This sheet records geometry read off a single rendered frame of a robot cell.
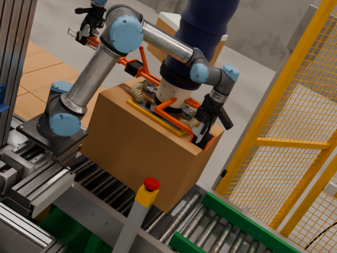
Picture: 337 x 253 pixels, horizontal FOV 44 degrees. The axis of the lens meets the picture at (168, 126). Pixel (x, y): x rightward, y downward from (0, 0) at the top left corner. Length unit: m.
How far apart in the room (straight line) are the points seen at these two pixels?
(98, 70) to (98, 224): 1.02
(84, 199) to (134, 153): 0.37
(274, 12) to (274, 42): 0.50
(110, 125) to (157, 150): 0.29
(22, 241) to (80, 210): 0.38
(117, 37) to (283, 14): 6.04
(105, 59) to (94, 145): 0.87
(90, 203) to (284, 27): 5.68
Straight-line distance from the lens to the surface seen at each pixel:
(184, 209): 2.51
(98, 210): 2.25
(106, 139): 2.22
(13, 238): 2.50
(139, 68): 2.19
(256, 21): 7.43
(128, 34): 1.45
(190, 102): 2.10
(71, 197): 2.32
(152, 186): 1.75
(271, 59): 7.51
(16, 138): 1.93
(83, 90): 1.56
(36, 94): 3.05
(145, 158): 2.12
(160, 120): 2.08
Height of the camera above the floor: 2.11
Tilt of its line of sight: 29 degrees down
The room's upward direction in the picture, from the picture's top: 24 degrees clockwise
